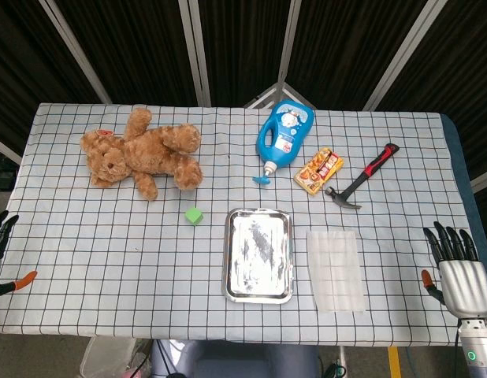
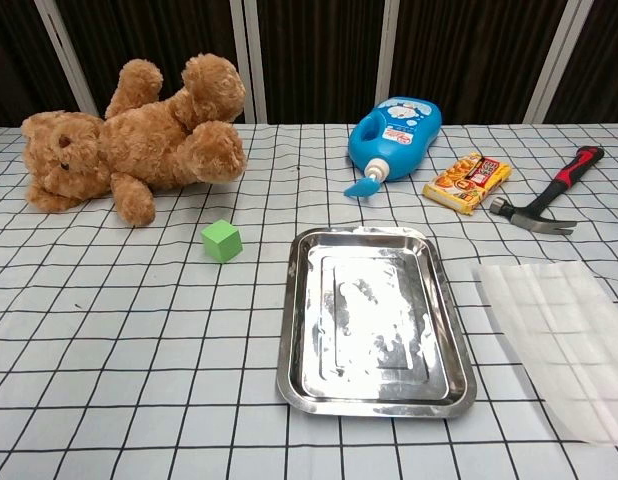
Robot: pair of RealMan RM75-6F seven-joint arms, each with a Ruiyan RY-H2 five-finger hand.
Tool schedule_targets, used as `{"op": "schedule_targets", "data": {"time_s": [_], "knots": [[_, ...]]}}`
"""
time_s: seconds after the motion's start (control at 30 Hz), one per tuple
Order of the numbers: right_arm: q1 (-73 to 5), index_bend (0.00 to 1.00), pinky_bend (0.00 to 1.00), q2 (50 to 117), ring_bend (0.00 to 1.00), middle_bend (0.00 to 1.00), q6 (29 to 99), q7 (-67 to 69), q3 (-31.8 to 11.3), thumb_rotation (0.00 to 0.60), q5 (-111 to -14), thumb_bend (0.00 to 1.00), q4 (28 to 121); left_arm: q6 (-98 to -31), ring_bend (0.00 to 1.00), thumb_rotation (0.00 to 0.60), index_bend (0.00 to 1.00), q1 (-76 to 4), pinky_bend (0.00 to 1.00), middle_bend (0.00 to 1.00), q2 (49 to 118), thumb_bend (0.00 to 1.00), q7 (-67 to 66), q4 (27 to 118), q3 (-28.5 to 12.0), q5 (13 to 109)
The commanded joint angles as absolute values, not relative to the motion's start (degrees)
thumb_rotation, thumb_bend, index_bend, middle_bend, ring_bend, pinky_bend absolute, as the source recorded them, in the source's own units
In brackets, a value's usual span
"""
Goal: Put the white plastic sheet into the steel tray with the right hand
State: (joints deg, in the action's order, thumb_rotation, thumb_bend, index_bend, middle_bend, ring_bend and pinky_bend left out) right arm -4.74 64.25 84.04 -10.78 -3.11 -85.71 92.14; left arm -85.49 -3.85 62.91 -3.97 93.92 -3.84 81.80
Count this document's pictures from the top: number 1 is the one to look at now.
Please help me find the metal tray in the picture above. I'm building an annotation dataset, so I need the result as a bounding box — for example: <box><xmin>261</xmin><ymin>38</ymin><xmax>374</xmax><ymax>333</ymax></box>
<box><xmin>221</xmin><ymin>207</ymin><xmax>296</xmax><ymax>304</ymax></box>

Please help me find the black red claw hammer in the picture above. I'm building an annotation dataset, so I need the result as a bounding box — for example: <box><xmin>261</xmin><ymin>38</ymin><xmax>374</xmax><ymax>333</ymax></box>
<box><xmin>325</xmin><ymin>143</ymin><xmax>400</xmax><ymax>210</ymax></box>

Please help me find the yellow snack package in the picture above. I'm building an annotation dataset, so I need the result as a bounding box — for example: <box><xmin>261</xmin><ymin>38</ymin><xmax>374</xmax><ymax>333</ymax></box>
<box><xmin>293</xmin><ymin>146</ymin><xmax>345</xmax><ymax>197</ymax></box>

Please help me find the black cable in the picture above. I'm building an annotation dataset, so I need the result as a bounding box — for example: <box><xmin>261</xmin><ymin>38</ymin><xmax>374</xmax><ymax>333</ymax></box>
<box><xmin>155</xmin><ymin>340</ymin><xmax>180</xmax><ymax>378</ymax></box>

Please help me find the white plastic bag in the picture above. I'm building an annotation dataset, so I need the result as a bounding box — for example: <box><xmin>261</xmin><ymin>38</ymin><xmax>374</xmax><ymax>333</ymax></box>
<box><xmin>80</xmin><ymin>336</ymin><xmax>150</xmax><ymax>378</ymax></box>

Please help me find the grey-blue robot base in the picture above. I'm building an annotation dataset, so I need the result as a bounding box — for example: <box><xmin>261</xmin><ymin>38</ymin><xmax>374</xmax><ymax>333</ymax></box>
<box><xmin>151</xmin><ymin>339</ymin><xmax>322</xmax><ymax>378</ymax></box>

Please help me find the translucent white sheet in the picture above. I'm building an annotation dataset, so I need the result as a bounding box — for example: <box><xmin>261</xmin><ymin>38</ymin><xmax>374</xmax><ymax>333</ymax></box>
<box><xmin>306</xmin><ymin>229</ymin><xmax>366</xmax><ymax>313</ymax></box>

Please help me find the white checkered tablecloth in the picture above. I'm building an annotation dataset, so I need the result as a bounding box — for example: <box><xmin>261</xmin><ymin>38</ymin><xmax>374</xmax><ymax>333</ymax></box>
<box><xmin>0</xmin><ymin>102</ymin><xmax>483</xmax><ymax>348</ymax></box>

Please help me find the black folding screen metal frame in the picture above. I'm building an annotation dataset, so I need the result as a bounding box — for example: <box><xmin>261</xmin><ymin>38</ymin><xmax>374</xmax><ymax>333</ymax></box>
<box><xmin>0</xmin><ymin>0</ymin><xmax>487</xmax><ymax>194</ymax></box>

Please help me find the blue table pad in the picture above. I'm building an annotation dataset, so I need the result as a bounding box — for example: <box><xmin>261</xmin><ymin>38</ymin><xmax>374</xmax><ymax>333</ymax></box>
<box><xmin>440</xmin><ymin>113</ymin><xmax>487</xmax><ymax>300</ymax></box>

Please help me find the brown teddy bear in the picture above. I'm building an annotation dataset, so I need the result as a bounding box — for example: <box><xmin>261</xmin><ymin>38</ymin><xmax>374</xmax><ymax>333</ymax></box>
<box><xmin>79</xmin><ymin>107</ymin><xmax>204</xmax><ymax>202</ymax></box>

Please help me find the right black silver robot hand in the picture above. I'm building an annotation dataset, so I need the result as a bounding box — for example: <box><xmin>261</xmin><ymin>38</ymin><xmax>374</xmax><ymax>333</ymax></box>
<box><xmin>421</xmin><ymin>221</ymin><xmax>487</xmax><ymax>319</ymax></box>

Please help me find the green cube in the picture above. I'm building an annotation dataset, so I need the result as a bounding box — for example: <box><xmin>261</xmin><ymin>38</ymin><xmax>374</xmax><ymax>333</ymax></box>
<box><xmin>184</xmin><ymin>206</ymin><xmax>204</xmax><ymax>227</ymax></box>

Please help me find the blue detergent pump bottle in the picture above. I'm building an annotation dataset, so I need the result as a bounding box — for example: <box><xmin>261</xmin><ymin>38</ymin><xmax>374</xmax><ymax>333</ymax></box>
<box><xmin>251</xmin><ymin>98</ymin><xmax>315</xmax><ymax>186</ymax></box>

